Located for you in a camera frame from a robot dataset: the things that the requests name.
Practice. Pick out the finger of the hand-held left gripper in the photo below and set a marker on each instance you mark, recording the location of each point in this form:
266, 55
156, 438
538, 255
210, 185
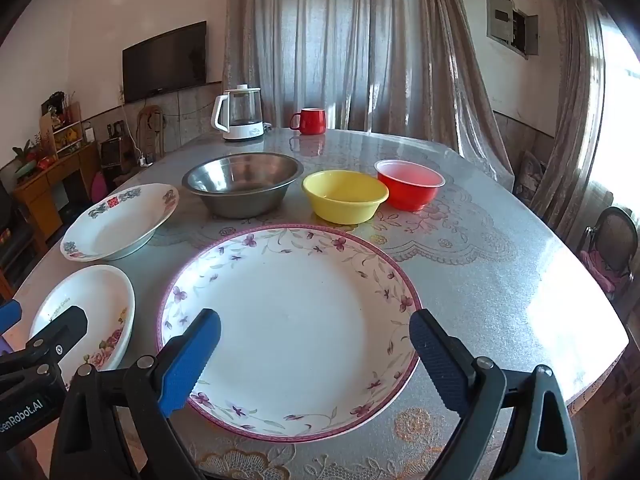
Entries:
7, 316
60, 330

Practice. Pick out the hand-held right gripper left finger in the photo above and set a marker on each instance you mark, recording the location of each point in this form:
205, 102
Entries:
190, 360

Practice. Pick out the grey wall electrical panel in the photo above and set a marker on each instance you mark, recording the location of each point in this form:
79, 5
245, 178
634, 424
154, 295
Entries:
500, 20

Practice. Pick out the black chair with pink cushion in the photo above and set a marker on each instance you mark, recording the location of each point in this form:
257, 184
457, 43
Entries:
617, 230

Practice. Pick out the black sofa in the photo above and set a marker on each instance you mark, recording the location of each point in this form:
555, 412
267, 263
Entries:
15, 240

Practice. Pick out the wooden side cabinet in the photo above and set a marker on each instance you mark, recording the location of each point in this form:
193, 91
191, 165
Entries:
55, 170

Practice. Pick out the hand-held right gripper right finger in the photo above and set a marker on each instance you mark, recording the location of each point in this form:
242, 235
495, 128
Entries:
440, 365

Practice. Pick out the stainless steel bowl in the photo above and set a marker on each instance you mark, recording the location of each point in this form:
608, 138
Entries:
240, 180

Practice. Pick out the small wooden shelf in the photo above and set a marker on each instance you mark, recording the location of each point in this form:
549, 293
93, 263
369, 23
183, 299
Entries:
62, 127

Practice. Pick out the wooden chair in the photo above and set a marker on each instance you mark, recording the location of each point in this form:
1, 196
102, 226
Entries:
150, 130

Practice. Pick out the white plate red blue pattern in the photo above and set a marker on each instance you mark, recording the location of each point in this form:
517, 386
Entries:
115, 225

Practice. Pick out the black wall television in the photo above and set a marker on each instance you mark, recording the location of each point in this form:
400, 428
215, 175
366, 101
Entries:
165, 62

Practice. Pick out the green leafy plant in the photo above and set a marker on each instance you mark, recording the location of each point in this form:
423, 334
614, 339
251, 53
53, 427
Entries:
25, 152

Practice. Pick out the white glass electric kettle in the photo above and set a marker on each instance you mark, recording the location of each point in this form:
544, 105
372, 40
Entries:
240, 115

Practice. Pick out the red plastic bowl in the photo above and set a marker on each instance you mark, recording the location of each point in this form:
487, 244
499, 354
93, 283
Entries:
407, 195

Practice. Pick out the pink bag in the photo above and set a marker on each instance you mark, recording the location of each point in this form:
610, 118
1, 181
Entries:
98, 185

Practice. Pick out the red mug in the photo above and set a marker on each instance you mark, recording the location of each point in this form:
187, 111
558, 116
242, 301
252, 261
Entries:
312, 121

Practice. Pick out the narrow beige sheer curtain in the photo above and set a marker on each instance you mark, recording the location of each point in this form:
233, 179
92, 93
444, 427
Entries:
575, 110

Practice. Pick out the large purple floral rim plate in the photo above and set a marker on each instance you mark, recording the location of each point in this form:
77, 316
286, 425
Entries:
300, 310

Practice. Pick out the patterned cushion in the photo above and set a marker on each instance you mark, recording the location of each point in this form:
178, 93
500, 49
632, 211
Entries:
530, 175

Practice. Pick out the wide beige sheer curtain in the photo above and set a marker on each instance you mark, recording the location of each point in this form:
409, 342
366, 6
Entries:
350, 35

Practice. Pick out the yellow plastic bowl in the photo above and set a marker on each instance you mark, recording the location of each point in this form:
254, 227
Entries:
345, 195

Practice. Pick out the white plate with rose print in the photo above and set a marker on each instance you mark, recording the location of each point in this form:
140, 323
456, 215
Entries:
95, 290

